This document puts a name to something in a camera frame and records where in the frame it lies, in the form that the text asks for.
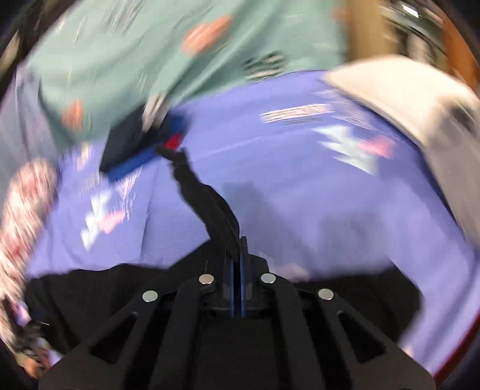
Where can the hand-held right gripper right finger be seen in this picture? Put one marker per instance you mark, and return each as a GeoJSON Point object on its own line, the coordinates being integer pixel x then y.
{"type": "Point", "coordinates": [243, 288]}

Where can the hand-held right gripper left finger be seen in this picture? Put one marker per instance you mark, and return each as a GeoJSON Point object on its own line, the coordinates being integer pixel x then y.
{"type": "Point", "coordinates": [229, 288]}

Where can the black pants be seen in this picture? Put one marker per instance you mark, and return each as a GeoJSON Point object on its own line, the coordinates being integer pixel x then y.
{"type": "Point", "coordinates": [202, 202]}

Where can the purple printed bedsheet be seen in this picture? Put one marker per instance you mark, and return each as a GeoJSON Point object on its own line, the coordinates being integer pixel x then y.
{"type": "Point", "coordinates": [300, 195]}

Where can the floral bolster pillow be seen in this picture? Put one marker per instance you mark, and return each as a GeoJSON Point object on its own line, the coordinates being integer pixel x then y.
{"type": "Point", "coordinates": [26, 210]}

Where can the folded blue garment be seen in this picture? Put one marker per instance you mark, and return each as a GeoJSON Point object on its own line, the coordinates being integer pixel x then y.
{"type": "Point", "coordinates": [131, 165]}

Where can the grey plaid sheet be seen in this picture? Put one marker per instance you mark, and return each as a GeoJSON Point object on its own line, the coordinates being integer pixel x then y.
{"type": "Point", "coordinates": [18, 123]}

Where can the white quilted pillow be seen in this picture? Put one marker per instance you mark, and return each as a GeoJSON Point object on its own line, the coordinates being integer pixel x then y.
{"type": "Point", "coordinates": [405, 108]}

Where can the teal heart-print sheet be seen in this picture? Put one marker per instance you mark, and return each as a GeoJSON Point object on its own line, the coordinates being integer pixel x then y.
{"type": "Point", "coordinates": [150, 56]}

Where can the wooden display cabinet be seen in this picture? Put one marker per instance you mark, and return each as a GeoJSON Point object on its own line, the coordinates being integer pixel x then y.
{"type": "Point", "coordinates": [412, 30]}

